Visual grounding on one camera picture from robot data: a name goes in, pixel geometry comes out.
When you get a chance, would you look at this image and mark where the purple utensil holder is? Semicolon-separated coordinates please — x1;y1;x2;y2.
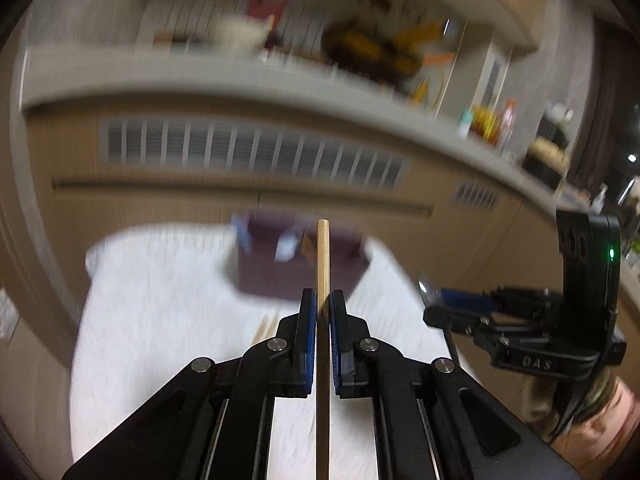
232;212;373;303

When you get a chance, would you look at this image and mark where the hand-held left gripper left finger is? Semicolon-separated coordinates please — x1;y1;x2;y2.
62;287;318;480

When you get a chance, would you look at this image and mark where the person's right forearm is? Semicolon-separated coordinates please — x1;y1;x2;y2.
517;360;621;443

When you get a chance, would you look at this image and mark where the yellow toy excavator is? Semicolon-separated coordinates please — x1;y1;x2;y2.
322;17;451;86

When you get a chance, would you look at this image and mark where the grey countertop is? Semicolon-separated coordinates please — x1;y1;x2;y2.
22;45;601;211

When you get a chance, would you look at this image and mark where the long grey vent grille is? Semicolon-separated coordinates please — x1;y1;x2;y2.
100;119;411;191

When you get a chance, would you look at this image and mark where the pink clothing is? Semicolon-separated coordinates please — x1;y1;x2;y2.
550;375;640;466

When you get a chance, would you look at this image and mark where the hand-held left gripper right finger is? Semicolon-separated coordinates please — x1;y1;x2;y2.
327;289;581;480

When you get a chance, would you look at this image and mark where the white lace tablecloth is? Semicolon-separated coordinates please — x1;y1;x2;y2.
70;222;481;466

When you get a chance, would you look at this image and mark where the black-handled metal spoon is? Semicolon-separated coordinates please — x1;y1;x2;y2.
417;271;463;366

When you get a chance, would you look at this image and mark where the wooden cabinet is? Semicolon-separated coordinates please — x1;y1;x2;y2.
25;105;566;311

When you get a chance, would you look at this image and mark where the pink bottle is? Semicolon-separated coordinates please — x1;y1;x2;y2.
500;100;519;149

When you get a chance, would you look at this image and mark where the white plastic spoon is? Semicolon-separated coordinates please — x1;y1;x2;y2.
275;232;302;262

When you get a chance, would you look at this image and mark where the black food container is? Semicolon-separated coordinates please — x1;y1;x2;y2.
522;135;571;187

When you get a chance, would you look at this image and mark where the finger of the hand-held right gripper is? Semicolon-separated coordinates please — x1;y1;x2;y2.
422;307;493;335
440;287;501;313

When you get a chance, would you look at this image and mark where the white bowl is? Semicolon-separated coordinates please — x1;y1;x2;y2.
207;15;273;52

